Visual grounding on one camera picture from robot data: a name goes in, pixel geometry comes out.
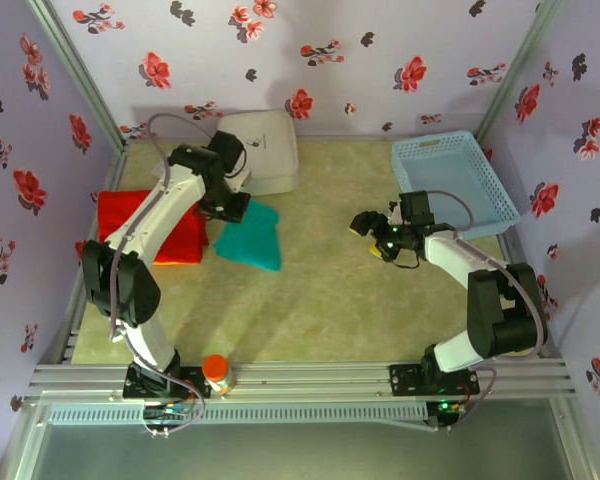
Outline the teal t-shirt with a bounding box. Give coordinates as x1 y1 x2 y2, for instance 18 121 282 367
212 196 284 273

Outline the white zip case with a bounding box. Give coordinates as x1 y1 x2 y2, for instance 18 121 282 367
215 109 301 198

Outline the light blue plastic basket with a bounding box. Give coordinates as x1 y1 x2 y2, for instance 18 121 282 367
390 129 523 239

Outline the red folded t-shirt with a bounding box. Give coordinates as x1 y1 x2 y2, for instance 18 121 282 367
96 188 212 264

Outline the orange-lidded white bottle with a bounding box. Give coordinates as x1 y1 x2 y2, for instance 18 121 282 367
201 353 238 397

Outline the green circuit board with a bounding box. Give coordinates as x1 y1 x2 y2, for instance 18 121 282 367
142 403 191 424

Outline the grey metal panel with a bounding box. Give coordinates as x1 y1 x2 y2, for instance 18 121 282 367
0 399 599 480

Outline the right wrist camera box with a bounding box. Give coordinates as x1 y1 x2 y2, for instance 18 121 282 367
397 190 435 227

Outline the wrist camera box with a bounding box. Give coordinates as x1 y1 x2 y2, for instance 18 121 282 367
208 130 244 174
397 190 435 227

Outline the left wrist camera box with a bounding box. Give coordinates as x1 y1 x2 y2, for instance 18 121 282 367
208 130 244 174

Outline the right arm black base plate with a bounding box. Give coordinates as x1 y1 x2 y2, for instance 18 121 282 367
388 363 482 399

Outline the aluminium frame cross rail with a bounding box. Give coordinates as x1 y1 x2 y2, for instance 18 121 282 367
24 357 579 407

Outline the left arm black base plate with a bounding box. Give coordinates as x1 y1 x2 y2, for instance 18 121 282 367
122 365 214 402

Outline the aluminium corner post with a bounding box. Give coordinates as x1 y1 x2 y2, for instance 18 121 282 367
472 0 567 146
26 0 129 151

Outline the grey slotted cable duct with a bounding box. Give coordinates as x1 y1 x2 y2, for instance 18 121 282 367
46 402 430 427

